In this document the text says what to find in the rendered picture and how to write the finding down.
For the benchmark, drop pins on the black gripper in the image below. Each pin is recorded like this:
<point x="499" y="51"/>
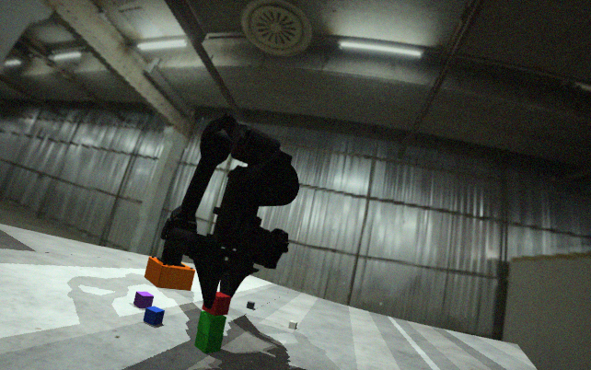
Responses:
<point x="209" y="257"/>

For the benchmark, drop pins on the green block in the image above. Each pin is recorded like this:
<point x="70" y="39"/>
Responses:
<point x="208" y="344"/>
<point x="210" y="324"/>

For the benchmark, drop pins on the small purple block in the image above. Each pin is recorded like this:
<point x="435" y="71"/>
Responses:
<point x="143" y="299"/>

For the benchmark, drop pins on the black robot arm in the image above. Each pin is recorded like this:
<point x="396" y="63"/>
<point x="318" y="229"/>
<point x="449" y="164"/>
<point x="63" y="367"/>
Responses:
<point x="268" y="180"/>

